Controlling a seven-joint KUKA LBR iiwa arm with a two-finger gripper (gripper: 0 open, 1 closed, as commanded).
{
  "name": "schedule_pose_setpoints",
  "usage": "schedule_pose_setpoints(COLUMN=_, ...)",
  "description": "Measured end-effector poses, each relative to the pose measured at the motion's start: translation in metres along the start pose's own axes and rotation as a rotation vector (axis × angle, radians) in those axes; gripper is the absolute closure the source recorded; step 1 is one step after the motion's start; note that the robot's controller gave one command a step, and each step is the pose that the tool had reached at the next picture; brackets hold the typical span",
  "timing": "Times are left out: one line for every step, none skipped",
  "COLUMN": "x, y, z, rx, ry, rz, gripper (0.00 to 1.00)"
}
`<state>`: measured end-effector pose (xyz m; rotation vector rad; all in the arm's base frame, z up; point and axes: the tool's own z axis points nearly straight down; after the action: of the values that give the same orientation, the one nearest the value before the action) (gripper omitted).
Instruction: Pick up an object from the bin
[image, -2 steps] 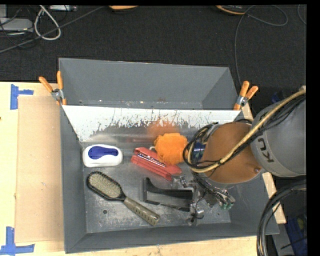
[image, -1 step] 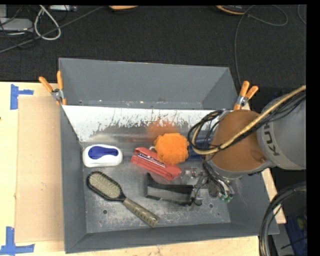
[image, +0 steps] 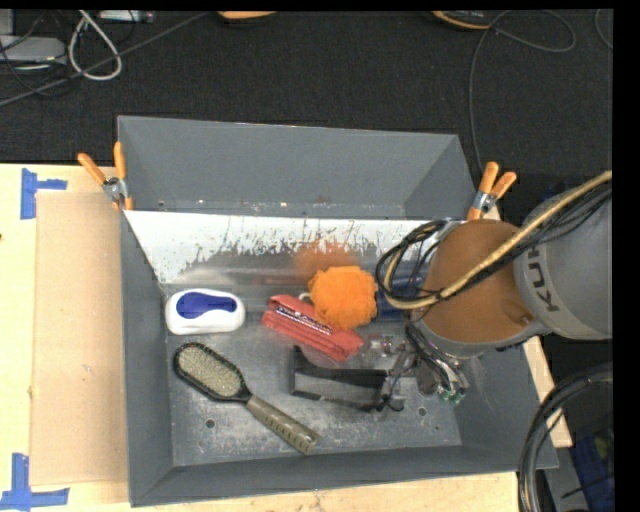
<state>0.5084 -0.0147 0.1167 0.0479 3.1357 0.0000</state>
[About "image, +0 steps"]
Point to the blue object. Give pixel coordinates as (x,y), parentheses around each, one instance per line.
(400,292)

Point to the red flat packet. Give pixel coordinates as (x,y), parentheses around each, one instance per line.
(315,330)

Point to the orange mesh bath sponge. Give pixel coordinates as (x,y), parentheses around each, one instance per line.
(344,297)

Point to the brown cardboard board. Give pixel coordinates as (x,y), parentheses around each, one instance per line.
(75,325)

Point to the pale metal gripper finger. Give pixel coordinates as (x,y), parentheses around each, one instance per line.
(394,401)
(386,345)

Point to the grey metal bin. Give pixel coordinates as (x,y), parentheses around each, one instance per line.
(250,165)

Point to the white and blue plastic brush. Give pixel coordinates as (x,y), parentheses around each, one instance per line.
(205,312)

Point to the black and grey hairbrush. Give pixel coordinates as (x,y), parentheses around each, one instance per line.
(210,372)

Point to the black rectangular box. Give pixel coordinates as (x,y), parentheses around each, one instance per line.
(335,382)

